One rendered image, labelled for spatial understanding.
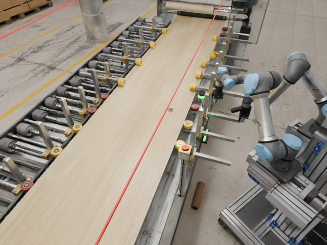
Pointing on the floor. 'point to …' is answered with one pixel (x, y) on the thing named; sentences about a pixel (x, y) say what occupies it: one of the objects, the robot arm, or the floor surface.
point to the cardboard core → (198, 196)
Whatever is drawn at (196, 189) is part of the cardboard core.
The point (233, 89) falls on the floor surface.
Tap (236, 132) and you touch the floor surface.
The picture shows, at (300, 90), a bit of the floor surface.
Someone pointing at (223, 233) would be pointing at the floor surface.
